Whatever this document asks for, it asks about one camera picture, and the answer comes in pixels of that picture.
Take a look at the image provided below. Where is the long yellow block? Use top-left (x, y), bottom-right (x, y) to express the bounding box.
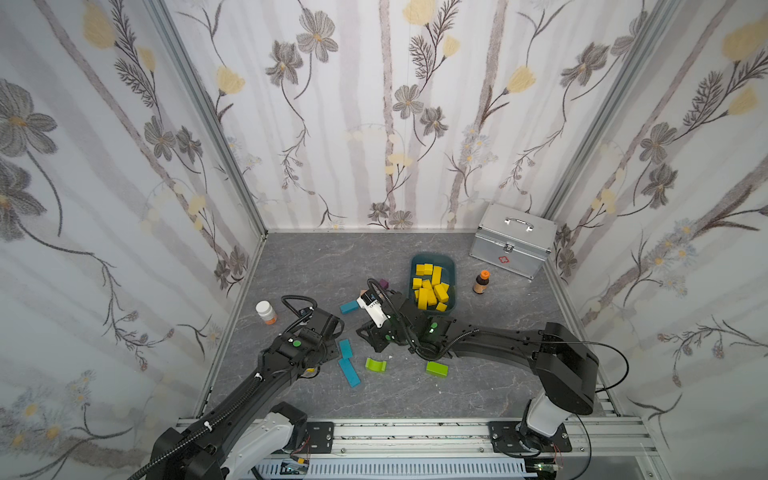
top-left (433, 283), bottom-right (450, 304)
top-left (417, 288), bottom-right (438, 310)
top-left (431, 265), bottom-right (442, 286)

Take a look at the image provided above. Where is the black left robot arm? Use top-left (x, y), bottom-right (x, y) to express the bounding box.
top-left (130, 295), bottom-right (344, 479)

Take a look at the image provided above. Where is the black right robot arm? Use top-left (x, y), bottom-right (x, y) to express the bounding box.
top-left (357, 279), bottom-right (607, 439)

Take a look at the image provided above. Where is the upright teal block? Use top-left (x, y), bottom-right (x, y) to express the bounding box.
top-left (339, 339), bottom-right (354, 360)

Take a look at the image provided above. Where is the long teal block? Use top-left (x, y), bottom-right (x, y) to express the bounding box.
top-left (339, 358), bottom-right (361, 388)

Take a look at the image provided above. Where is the small teal block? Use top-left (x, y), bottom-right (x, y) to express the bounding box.
top-left (340, 301), bottom-right (360, 314)

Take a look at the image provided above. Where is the green flat block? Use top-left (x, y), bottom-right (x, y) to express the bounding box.
top-left (425, 361), bottom-right (449, 378)

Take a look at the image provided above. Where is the teal plastic bin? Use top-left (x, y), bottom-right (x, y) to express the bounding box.
top-left (409, 253), bottom-right (457, 315)

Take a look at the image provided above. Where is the green arch block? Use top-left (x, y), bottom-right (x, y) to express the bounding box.
top-left (365, 358), bottom-right (387, 373)

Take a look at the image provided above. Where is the white cap orange bottle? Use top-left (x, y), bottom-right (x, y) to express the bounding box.
top-left (255, 300), bottom-right (277, 325)

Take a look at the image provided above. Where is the orange cap brown bottle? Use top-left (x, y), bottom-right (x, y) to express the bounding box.
top-left (473, 270), bottom-right (490, 294)

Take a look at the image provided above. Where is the silver metal case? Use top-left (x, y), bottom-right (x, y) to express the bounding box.
top-left (470, 203), bottom-right (557, 280)

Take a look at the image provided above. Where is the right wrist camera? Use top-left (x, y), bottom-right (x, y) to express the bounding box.
top-left (357, 291), bottom-right (388, 328)

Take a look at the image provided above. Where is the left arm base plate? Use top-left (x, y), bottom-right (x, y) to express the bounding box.
top-left (285, 421), bottom-right (335, 455)

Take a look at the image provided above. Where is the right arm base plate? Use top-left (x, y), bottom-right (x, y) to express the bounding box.
top-left (487, 420), bottom-right (573, 457)

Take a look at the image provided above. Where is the aluminium rail frame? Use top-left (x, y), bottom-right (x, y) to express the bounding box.
top-left (161, 418), bottom-right (667, 480)

